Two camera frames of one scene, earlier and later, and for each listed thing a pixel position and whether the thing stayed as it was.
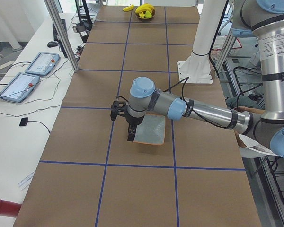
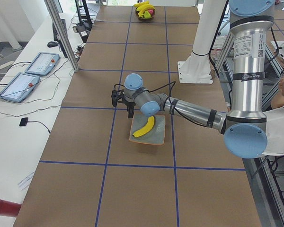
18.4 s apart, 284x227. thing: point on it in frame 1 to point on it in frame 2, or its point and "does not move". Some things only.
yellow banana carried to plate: [131, 7] to [148, 127]
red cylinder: [2, 207] does not move
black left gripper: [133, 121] to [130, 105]
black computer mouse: [51, 44] does not move
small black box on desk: [23, 121] does not move
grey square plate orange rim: [151, 130] does not move
